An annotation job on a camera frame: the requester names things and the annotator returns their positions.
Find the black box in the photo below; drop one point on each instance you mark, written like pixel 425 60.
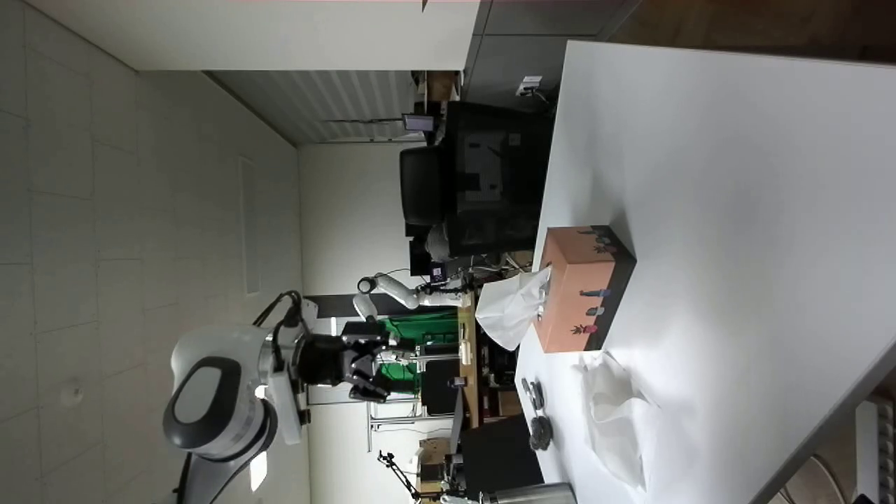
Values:
pixel 497 454

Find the green equipment frame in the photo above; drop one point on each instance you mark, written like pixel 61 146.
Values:
pixel 422 337

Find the white plastic bag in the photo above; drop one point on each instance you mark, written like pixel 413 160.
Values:
pixel 510 309

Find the orange tissue box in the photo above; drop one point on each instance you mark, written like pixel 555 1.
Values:
pixel 583 291

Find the small grey ceiling device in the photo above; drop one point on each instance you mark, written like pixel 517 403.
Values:
pixel 418 123

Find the bright wall light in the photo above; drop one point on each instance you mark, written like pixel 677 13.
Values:
pixel 259 473

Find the large black monitor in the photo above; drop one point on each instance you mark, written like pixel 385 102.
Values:
pixel 493 179

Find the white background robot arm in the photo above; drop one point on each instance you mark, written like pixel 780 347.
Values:
pixel 395 288

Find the small black monitor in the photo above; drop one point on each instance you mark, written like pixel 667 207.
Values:
pixel 422 191

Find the crumpled clear plastic wrap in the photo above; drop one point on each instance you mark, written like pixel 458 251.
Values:
pixel 616 422

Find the wooden shelf board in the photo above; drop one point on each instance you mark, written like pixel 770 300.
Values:
pixel 469 359

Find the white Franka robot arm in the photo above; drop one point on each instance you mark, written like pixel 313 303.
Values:
pixel 216 403

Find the white power adapter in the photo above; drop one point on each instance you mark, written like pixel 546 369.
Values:
pixel 530 85

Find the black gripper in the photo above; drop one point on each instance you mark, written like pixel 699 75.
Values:
pixel 329 359

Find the round stool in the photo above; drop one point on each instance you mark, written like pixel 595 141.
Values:
pixel 836 466

